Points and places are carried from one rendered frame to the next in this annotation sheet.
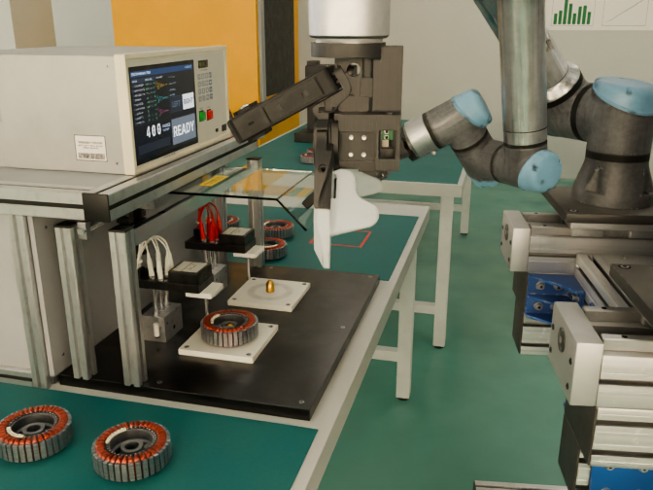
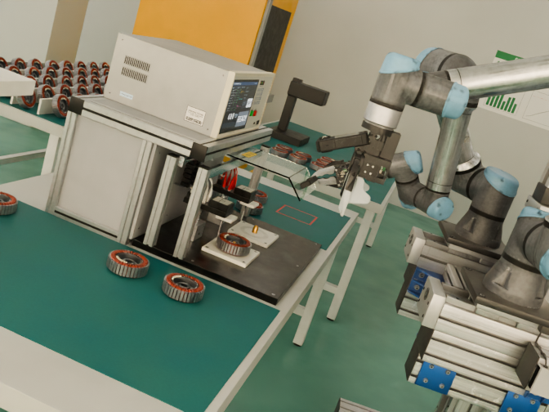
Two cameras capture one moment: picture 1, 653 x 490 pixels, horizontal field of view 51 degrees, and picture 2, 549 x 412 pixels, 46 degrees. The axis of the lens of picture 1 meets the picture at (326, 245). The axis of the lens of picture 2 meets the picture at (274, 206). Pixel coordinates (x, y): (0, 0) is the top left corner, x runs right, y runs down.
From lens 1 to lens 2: 0.78 m
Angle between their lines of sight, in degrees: 4
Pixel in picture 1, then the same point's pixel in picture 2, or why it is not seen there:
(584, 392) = (430, 320)
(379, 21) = (395, 123)
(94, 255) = not seen: hidden behind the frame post
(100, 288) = not seen: hidden behind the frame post
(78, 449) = (150, 279)
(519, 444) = (371, 396)
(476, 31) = not seen: hidden behind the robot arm
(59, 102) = (186, 85)
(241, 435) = (238, 300)
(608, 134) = (484, 199)
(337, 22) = (378, 118)
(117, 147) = (211, 120)
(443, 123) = (395, 164)
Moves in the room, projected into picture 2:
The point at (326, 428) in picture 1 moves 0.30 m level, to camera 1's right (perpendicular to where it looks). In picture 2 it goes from (284, 311) to (385, 342)
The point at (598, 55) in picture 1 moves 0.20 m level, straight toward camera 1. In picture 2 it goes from (512, 140) to (511, 141)
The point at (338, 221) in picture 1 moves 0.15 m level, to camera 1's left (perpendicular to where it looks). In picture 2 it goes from (353, 198) to (285, 176)
